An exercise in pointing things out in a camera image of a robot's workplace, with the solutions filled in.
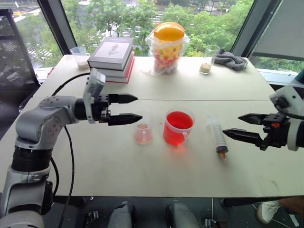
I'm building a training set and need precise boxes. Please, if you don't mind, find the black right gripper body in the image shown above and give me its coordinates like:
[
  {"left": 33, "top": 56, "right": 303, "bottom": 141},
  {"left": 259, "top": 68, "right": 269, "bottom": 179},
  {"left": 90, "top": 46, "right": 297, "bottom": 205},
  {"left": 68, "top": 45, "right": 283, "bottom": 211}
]
[{"left": 259, "top": 113, "right": 291, "bottom": 151}]

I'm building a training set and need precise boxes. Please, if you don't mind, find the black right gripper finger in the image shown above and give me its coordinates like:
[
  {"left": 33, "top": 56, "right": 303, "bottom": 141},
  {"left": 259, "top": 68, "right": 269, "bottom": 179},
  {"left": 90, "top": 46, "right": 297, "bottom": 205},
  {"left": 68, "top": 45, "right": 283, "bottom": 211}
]
[
  {"left": 237, "top": 113, "right": 268, "bottom": 126},
  {"left": 222, "top": 128, "right": 266, "bottom": 146}
]

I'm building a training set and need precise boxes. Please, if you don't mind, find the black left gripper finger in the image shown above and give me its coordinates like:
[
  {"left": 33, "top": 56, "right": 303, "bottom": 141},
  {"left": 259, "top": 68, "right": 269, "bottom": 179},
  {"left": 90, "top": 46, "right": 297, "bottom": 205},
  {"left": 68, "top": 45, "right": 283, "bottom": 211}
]
[
  {"left": 108, "top": 93, "right": 139, "bottom": 105},
  {"left": 107, "top": 113, "right": 143, "bottom": 127}
]

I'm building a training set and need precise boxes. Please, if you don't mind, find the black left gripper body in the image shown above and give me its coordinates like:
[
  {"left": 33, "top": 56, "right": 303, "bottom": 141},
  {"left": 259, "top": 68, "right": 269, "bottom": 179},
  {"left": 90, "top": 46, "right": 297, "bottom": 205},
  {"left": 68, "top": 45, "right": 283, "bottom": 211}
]
[{"left": 91, "top": 94, "right": 112, "bottom": 124}]

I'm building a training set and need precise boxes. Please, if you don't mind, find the small clear plastic cup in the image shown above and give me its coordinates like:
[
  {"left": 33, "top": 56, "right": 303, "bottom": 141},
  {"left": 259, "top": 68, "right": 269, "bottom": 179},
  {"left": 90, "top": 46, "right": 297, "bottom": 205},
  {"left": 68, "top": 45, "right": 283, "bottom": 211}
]
[{"left": 133, "top": 112, "right": 153, "bottom": 146}]

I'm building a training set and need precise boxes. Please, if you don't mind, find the clear plastic syringe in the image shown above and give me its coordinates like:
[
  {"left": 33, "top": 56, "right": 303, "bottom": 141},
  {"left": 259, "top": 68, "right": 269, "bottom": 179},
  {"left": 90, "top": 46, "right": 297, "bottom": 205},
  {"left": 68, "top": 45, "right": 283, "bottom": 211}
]
[{"left": 206, "top": 116, "right": 229, "bottom": 164}]

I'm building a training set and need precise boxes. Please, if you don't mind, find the clear measuring cup white powder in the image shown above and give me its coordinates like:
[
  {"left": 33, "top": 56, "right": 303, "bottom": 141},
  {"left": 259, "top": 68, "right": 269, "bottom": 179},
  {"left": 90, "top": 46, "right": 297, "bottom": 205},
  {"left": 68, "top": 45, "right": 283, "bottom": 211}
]
[{"left": 70, "top": 46, "right": 91, "bottom": 70}]

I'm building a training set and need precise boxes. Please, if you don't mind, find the beaker with red liquid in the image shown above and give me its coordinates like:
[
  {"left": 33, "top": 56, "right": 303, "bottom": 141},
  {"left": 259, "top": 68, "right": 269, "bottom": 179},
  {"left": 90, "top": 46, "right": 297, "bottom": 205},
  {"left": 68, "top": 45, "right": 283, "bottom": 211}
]
[{"left": 163, "top": 108, "right": 196, "bottom": 150}]

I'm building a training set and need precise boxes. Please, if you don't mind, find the red cover book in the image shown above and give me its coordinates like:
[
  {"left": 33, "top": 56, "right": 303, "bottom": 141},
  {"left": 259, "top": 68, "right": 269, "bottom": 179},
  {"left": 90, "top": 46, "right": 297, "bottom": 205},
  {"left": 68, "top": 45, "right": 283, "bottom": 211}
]
[{"left": 104, "top": 56, "right": 136, "bottom": 85}]

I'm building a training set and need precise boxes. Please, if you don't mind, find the white thick book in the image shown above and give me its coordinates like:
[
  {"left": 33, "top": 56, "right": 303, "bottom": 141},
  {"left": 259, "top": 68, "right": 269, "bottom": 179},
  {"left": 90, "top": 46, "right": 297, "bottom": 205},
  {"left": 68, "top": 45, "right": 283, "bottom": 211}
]
[{"left": 95, "top": 50, "right": 135, "bottom": 78}]

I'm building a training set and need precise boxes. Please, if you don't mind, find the grey hardcover book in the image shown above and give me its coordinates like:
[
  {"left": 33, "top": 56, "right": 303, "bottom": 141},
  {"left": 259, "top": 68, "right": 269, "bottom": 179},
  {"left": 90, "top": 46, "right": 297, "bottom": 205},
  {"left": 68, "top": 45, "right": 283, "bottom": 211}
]
[{"left": 87, "top": 36, "right": 134, "bottom": 71}]

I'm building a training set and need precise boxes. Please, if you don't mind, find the teal object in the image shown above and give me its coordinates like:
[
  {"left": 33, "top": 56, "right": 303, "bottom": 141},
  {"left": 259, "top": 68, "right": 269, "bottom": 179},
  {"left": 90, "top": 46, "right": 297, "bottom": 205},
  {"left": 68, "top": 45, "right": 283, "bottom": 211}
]
[{"left": 295, "top": 68, "right": 304, "bottom": 84}]

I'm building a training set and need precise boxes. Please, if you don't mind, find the grey crumpled cloth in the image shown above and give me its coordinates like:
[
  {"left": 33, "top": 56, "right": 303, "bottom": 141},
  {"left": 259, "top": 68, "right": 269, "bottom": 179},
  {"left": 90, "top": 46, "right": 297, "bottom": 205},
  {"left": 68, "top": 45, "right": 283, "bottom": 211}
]
[{"left": 213, "top": 48, "right": 249, "bottom": 72}]

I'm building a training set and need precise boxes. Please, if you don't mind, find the candy jar with yellow lid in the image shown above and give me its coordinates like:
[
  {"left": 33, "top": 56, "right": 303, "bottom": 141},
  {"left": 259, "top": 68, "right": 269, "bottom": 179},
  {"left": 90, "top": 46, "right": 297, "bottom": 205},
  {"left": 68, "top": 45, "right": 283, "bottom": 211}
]
[{"left": 139, "top": 21, "right": 191, "bottom": 76}]

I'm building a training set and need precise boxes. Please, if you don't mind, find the black table foot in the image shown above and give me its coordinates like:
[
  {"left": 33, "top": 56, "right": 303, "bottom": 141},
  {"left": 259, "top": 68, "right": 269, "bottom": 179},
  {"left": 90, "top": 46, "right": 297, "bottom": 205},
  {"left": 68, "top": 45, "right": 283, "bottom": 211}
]
[
  {"left": 220, "top": 196, "right": 287, "bottom": 209},
  {"left": 51, "top": 196, "right": 86, "bottom": 208}
]

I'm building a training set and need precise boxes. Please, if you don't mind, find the tall glass with grains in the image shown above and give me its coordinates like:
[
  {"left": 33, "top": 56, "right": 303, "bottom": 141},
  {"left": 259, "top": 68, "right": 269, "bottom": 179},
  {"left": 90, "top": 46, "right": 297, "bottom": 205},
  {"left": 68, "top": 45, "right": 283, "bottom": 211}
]
[{"left": 199, "top": 44, "right": 220, "bottom": 75}]

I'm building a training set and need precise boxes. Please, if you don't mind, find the person's bare leg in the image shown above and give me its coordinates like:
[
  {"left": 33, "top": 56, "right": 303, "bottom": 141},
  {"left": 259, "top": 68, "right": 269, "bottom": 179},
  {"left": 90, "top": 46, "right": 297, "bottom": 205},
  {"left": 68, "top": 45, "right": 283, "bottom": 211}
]
[{"left": 278, "top": 195, "right": 304, "bottom": 215}]

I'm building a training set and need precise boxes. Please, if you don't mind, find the white sneaker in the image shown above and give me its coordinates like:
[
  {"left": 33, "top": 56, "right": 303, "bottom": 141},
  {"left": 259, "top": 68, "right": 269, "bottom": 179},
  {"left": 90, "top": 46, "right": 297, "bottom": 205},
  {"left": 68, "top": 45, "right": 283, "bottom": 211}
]
[{"left": 256, "top": 200, "right": 283, "bottom": 225}]

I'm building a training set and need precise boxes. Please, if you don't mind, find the grey window roller blind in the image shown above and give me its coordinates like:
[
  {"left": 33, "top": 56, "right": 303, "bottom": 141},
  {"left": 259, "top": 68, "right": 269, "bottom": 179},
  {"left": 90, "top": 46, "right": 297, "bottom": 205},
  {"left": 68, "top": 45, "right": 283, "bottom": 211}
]
[{"left": 251, "top": 0, "right": 304, "bottom": 63}]

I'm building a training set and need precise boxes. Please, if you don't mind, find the dark rounded grey shape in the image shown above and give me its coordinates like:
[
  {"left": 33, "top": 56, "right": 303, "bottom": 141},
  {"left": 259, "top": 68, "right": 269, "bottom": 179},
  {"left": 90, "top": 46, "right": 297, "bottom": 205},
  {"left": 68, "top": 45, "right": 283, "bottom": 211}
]
[{"left": 107, "top": 201, "right": 138, "bottom": 228}]

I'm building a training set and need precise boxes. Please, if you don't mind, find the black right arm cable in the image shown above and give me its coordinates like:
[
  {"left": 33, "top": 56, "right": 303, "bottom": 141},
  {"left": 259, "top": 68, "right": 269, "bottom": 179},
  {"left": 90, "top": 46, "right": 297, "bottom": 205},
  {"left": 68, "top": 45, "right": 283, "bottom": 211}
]
[{"left": 275, "top": 96, "right": 304, "bottom": 120}]

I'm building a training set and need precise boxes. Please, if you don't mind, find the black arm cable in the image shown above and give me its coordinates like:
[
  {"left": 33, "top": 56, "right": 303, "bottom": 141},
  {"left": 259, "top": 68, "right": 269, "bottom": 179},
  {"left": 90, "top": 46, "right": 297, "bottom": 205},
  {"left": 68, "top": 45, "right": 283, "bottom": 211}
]
[
  {"left": 275, "top": 96, "right": 304, "bottom": 120},
  {"left": 49, "top": 72, "right": 92, "bottom": 228}
]

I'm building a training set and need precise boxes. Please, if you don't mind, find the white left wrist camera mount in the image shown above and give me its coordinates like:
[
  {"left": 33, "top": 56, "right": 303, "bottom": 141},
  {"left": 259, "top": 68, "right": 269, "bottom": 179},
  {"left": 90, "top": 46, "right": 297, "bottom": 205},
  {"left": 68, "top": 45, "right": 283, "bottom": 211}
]
[{"left": 83, "top": 68, "right": 106, "bottom": 124}]

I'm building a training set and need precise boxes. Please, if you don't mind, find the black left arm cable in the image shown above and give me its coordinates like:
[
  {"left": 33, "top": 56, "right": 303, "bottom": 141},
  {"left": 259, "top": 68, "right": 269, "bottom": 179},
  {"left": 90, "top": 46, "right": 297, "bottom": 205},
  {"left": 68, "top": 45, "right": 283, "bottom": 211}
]
[{"left": 49, "top": 72, "right": 92, "bottom": 228}]

